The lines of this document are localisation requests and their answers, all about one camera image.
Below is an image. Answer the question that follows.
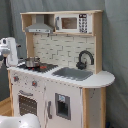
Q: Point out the left red stove knob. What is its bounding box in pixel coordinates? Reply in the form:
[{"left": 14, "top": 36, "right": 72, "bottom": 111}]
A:
[{"left": 13, "top": 76, "right": 19, "bottom": 82}]

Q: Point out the cabinet door with dispenser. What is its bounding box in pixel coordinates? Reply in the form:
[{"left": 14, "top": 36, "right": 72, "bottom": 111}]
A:
[{"left": 45, "top": 81, "right": 82, "bottom": 128}]

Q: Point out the red stove knob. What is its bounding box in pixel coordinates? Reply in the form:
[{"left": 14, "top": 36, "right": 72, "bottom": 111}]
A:
[
  {"left": 13, "top": 76, "right": 19, "bottom": 82},
  {"left": 32, "top": 80, "right": 37, "bottom": 87}
]

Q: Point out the black toy faucet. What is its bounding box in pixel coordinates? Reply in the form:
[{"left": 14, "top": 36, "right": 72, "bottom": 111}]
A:
[{"left": 75, "top": 49, "right": 95, "bottom": 71}]

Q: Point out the toy microwave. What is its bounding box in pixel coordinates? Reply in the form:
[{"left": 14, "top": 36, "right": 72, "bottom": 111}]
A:
[{"left": 55, "top": 14, "right": 92, "bottom": 34}]

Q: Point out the black toy stovetop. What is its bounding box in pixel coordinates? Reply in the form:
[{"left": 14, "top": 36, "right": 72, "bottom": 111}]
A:
[{"left": 20, "top": 63, "right": 56, "bottom": 73}]

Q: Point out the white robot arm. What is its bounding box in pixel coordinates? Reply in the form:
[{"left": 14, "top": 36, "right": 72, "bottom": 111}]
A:
[{"left": 0, "top": 37, "right": 41, "bottom": 128}]

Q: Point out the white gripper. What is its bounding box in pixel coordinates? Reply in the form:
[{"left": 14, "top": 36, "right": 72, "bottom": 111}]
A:
[{"left": 0, "top": 37, "right": 19, "bottom": 67}]

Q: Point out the grey range hood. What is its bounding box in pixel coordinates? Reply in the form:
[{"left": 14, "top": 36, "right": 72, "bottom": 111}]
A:
[{"left": 25, "top": 15, "right": 53, "bottom": 34}]

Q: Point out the right red stove knob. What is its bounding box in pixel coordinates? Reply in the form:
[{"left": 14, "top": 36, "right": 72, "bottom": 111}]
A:
[{"left": 32, "top": 80, "right": 37, "bottom": 87}]

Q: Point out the wooden toy kitchen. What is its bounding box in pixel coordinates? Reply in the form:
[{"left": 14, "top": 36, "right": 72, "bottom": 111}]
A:
[{"left": 8, "top": 10, "right": 115, "bottom": 128}]

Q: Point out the silver toy pot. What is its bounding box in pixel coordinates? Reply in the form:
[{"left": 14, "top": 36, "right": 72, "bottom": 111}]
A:
[{"left": 25, "top": 57, "right": 40, "bottom": 68}]

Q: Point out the grey toy sink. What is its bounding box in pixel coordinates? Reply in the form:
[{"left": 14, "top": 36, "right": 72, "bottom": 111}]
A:
[{"left": 53, "top": 67, "right": 92, "bottom": 81}]

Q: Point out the toy oven door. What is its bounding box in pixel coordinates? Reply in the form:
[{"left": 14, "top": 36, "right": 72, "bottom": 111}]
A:
[{"left": 18, "top": 90, "right": 38, "bottom": 115}]

